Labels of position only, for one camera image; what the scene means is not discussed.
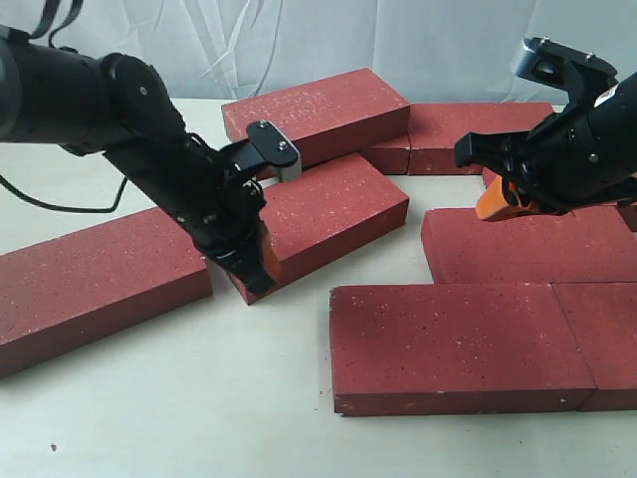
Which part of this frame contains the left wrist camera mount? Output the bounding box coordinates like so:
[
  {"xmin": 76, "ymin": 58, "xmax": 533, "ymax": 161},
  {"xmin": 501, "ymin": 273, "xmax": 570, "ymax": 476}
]
[{"xmin": 220, "ymin": 119, "xmax": 303, "ymax": 182}]

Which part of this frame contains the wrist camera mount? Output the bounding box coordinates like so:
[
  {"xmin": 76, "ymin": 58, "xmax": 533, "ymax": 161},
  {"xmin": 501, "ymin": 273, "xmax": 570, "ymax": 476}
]
[
  {"xmin": 512, "ymin": 37, "xmax": 618, "ymax": 112},
  {"xmin": 220, "ymin": 119, "xmax": 303, "ymax": 182}
]

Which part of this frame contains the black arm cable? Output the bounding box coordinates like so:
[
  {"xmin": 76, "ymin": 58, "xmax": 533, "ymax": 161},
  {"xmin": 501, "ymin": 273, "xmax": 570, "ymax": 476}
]
[{"xmin": 0, "ymin": 0, "xmax": 129, "ymax": 213}]

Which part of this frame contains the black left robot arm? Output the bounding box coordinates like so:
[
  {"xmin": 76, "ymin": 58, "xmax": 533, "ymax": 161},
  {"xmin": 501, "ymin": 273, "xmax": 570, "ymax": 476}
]
[{"xmin": 1, "ymin": 27, "xmax": 297, "ymax": 295}]

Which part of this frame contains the red brick under tilted brick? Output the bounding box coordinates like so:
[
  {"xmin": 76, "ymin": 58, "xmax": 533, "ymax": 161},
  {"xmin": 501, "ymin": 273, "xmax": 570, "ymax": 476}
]
[{"xmin": 359, "ymin": 135, "xmax": 411, "ymax": 175}]

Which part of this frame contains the red brick with white speck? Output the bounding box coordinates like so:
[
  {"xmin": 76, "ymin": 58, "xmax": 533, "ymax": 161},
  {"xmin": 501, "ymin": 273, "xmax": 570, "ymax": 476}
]
[{"xmin": 222, "ymin": 68, "xmax": 410, "ymax": 168}]

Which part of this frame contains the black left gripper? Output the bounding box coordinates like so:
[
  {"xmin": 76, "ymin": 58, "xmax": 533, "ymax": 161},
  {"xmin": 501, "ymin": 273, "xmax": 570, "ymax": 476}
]
[{"xmin": 158, "ymin": 133, "xmax": 280, "ymax": 295}]

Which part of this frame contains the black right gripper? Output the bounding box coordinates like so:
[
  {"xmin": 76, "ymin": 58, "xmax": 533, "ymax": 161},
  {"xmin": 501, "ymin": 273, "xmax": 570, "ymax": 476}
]
[{"xmin": 454, "ymin": 76, "xmax": 636, "ymax": 222}]

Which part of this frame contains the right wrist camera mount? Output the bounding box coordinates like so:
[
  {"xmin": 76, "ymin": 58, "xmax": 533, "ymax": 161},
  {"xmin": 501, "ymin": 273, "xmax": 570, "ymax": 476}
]
[{"xmin": 512, "ymin": 37, "xmax": 618, "ymax": 112}]

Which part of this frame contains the red brick front large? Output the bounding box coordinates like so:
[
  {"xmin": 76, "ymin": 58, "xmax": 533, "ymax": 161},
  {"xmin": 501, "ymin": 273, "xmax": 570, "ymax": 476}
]
[{"xmin": 329, "ymin": 283, "xmax": 596, "ymax": 416}]

